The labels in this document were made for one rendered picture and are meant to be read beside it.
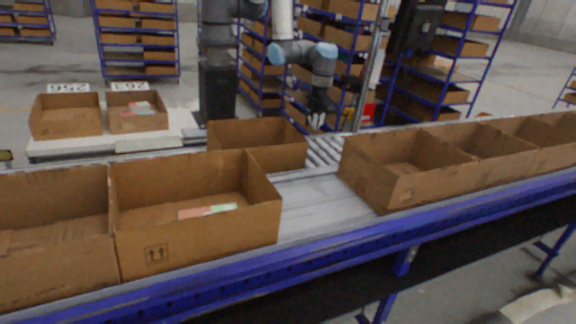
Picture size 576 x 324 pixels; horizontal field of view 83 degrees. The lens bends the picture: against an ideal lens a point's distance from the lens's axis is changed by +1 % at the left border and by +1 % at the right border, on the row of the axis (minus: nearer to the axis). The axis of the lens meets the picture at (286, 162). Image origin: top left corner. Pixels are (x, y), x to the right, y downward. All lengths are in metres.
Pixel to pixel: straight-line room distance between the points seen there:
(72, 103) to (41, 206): 1.20
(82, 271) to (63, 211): 0.30
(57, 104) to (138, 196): 1.24
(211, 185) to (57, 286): 0.49
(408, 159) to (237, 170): 0.80
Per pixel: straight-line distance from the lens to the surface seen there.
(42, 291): 0.87
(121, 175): 1.03
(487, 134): 1.80
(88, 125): 1.85
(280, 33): 1.42
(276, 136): 1.72
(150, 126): 1.86
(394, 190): 1.09
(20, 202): 1.08
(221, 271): 0.85
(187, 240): 0.82
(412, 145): 1.53
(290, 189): 1.18
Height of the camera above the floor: 1.55
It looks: 30 degrees down
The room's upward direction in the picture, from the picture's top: 8 degrees clockwise
